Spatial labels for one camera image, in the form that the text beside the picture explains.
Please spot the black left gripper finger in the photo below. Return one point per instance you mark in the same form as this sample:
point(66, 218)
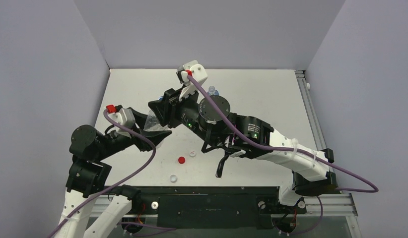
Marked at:
point(140, 118)
point(155, 137)

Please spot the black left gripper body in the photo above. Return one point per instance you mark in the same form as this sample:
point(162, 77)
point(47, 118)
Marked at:
point(137, 140)

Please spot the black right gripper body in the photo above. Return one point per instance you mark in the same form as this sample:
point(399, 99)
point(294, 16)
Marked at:
point(172, 109)

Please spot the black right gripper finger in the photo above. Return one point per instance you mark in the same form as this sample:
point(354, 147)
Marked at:
point(171, 93)
point(162, 110)

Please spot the clear unlabelled bottle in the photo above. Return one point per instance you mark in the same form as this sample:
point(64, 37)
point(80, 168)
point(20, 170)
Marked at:
point(152, 124)

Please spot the clear bottle white cap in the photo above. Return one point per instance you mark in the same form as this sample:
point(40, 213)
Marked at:
point(212, 91)

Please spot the red bottle cap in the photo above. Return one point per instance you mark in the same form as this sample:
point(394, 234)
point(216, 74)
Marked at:
point(181, 160)

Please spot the blue white bottle cap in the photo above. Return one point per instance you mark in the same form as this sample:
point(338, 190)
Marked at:
point(173, 178)

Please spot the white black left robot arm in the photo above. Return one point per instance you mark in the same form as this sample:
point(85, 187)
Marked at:
point(92, 210)

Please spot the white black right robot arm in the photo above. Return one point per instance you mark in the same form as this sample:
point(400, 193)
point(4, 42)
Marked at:
point(249, 137)

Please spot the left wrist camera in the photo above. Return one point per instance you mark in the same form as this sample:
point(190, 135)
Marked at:
point(125, 118)

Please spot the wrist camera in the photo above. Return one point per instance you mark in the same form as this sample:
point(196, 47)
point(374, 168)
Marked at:
point(194, 70)
point(125, 118)

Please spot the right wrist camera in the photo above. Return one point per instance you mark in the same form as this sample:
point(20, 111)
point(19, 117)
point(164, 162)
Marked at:
point(194, 70)

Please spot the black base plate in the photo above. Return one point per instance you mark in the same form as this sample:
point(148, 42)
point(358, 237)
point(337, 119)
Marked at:
point(200, 207)

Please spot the aluminium rail frame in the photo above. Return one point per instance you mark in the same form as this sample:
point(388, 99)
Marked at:
point(334, 203)

